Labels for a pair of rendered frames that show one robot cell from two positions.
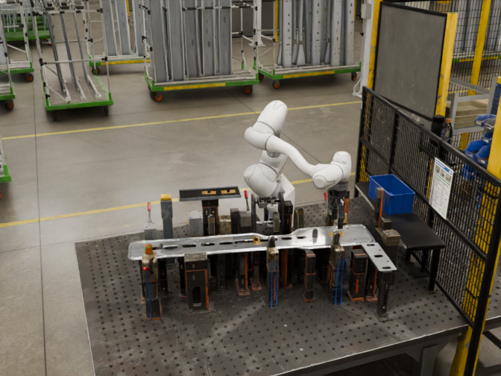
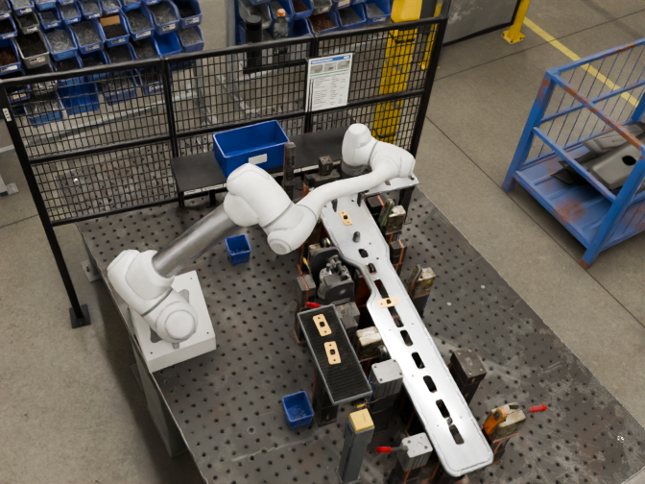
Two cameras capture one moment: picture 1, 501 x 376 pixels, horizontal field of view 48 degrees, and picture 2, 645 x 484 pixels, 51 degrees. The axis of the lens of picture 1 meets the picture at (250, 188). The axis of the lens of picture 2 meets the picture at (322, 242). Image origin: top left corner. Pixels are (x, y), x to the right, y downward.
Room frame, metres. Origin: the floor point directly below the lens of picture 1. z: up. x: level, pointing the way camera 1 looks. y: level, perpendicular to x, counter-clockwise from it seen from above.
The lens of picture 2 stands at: (3.49, 1.41, 3.17)
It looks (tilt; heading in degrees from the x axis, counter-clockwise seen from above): 49 degrees down; 254
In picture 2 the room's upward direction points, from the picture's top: 6 degrees clockwise
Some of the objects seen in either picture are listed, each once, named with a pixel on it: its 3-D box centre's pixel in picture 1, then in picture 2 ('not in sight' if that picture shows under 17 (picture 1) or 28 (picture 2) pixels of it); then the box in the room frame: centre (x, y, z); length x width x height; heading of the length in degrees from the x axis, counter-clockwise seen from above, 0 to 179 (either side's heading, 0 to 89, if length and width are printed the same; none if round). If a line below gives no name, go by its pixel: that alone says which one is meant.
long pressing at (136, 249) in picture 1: (253, 242); (392, 306); (2.76, -0.01, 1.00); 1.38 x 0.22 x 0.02; 99
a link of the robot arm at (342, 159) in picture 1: (340, 166); (359, 144); (2.83, -0.49, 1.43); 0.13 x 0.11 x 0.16; 143
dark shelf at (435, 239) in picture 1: (394, 212); (271, 157); (3.11, -0.89, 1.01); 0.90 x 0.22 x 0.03; 9
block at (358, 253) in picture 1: (356, 274); (373, 221); (2.67, -0.59, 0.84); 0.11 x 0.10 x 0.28; 9
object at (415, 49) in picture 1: (402, 110); not in sight; (5.38, -1.50, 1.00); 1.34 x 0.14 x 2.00; 20
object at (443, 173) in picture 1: (441, 188); (327, 82); (2.83, -1.05, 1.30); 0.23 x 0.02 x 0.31; 9
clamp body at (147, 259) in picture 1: (152, 286); (494, 435); (2.50, 0.52, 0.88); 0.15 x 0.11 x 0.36; 9
